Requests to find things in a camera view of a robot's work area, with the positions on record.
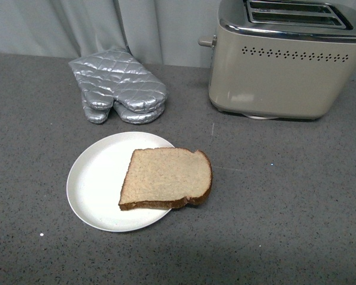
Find white round plate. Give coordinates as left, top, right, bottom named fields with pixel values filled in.
left=66, top=132, right=172, bottom=232

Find beige two-slot toaster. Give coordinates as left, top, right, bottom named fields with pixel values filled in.
left=198, top=1, right=356, bottom=119

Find grey curtain backdrop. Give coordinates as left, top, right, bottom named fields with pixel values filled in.
left=0, top=1, right=220, bottom=67

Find slice of brown bread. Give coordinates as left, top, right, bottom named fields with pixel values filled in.
left=118, top=147, right=212, bottom=211

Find silver quilted oven mitt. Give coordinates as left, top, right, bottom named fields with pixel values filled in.
left=69, top=49, right=168, bottom=125

